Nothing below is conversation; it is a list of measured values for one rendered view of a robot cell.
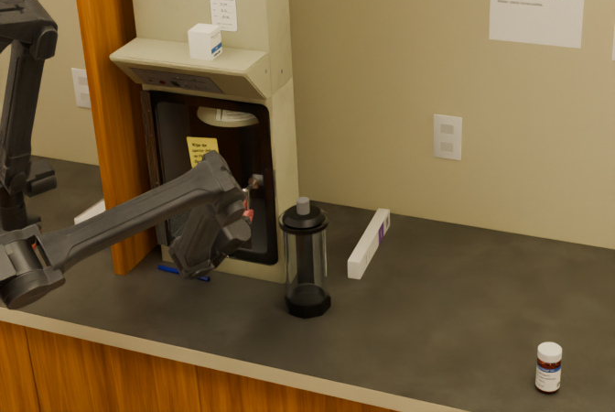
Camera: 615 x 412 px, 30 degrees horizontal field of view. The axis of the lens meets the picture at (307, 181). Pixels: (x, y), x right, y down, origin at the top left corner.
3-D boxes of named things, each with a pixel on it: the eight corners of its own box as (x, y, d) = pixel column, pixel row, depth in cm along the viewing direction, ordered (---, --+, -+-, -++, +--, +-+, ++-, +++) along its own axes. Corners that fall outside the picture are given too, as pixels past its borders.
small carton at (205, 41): (200, 49, 241) (198, 23, 239) (222, 52, 239) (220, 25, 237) (189, 58, 237) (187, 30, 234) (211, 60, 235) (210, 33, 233)
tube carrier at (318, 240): (299, 284, 262) (295, 201, 252) (340, 295, 257) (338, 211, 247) (274, 308, 254) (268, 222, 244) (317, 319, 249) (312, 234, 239)
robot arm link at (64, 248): (230, 131, 192) (259, 181, 189) (219, 162, 204) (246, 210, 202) (-24, 244, 176) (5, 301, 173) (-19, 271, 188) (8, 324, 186)
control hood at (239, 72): (140, 79, 255) (135, 37, 250) (273, 96, 243) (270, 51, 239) (113, 98, 246) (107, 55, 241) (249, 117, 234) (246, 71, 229)
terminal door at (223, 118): (162, 243, 274) (144, 88, 255) (278, 265, 262) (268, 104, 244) (160, 245, 273) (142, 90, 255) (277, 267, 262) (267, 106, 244)
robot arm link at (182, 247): (193, 163, 198) (223, 216, 195) (221, 151, 200) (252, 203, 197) (161, 247, 236) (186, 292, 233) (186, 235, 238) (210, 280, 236)
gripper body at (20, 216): (42, 222, 247) (37, 192, 243) (14, 246, 238) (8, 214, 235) (17, 219, 249) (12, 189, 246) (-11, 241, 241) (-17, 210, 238)
